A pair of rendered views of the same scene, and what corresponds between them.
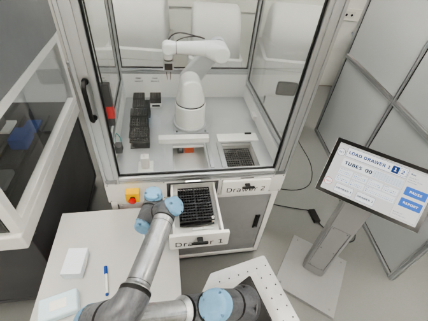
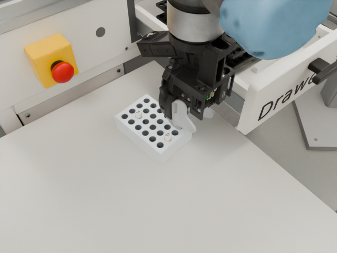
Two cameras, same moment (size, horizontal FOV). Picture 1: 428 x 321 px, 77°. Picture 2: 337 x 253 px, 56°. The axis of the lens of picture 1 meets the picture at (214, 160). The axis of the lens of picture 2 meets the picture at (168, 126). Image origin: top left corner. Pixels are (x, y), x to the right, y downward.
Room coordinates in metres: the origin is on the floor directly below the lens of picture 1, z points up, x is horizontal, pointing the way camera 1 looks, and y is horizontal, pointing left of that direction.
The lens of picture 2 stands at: (0.43, 0.42, 1.25)
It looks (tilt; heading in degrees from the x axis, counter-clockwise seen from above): 51 degrees down; 335
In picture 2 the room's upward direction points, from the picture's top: straight up
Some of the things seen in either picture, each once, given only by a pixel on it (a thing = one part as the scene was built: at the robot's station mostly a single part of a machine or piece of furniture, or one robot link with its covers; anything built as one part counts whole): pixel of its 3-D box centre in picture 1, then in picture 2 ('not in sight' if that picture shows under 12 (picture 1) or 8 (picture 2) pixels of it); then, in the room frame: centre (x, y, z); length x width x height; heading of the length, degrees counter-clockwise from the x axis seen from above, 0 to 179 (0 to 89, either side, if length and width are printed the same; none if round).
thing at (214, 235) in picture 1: (199, 239); (302, 74); (0.71, 0.03, 0.87); 0.29 x 0.02 x 0.11; 103
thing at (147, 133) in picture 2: not in sight; (153, 127); (0.78, 0.29, 0.78); 0.12 x 0.08 x 0.04; 20
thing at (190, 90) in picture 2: not in sight; (197, 67); (0.72, 0.24, 0.95); 0.09 x 0.08 x 0.12; 20
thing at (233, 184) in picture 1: (246, 186); not in sight; (1.09, -0.20, 0.87); 0.29 x 0.02 x 0.11; 103
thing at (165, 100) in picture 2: not in sight; (172, 96); (0.74, 0.27, 0.89); 0.05 x 0.02 x 0.09; 110
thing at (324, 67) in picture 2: (200, 241); (321, 68); (0.68, 0.02, 0.91); 0.07 x 0.04 x 0.01; 103
